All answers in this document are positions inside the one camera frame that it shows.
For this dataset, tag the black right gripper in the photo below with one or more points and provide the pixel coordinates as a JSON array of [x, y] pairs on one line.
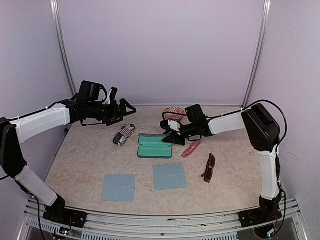
[[175, 139]]

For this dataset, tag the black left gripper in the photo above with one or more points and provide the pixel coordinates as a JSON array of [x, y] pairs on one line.
[[115, 114]]

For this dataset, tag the pink sunglasses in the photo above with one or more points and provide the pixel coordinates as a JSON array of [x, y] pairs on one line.
[[191, 148]]

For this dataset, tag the blue-green leather glasses case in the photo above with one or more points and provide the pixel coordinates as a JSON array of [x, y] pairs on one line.
[[152, 146]]

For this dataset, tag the blue cleaning cloth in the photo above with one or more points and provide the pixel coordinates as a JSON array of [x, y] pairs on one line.
[[169, 176], [119, 188]]

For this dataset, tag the brown sunglasses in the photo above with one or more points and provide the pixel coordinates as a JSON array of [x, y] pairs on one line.
[[210, 165]]

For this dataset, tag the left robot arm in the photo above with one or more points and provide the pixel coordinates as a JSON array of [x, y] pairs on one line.
[[93, 101]]

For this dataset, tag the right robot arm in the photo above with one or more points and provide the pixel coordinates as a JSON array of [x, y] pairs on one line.
[[263, 132]]

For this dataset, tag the american flag glasses case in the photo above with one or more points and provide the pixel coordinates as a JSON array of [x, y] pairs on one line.
[[122, 136]]

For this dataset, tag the red patterned ceramic bowl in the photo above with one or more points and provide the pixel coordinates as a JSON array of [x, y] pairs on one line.
[[174, 113]]

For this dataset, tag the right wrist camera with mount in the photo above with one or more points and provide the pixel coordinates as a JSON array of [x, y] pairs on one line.
[[170, 125]]

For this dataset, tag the right aluminium frame post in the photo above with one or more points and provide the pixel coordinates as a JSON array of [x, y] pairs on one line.
[[258, 52]]

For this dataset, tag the aluminium frame post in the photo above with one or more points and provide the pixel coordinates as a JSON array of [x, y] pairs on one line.
[[61, 45], [258, 52]]

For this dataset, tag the front aluminium rail base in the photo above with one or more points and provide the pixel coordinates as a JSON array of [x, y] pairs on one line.
[[112, 226]]

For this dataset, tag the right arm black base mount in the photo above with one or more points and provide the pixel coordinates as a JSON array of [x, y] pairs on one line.
[[260, 217]]

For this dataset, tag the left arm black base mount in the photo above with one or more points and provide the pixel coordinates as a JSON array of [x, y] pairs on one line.
[[65, 216]]

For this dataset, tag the left aluminium frame post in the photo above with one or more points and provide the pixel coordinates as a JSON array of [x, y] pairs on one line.
[[61, 45]]

